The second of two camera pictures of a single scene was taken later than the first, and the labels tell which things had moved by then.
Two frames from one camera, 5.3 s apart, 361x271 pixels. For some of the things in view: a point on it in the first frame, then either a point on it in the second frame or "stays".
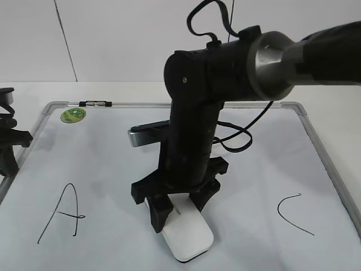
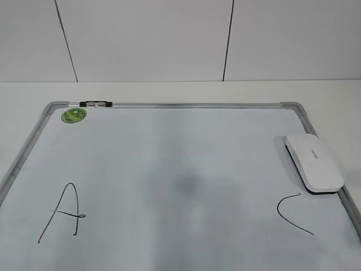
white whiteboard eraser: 186,232 → 314,163
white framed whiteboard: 69,206 stays
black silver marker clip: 95,103 stays
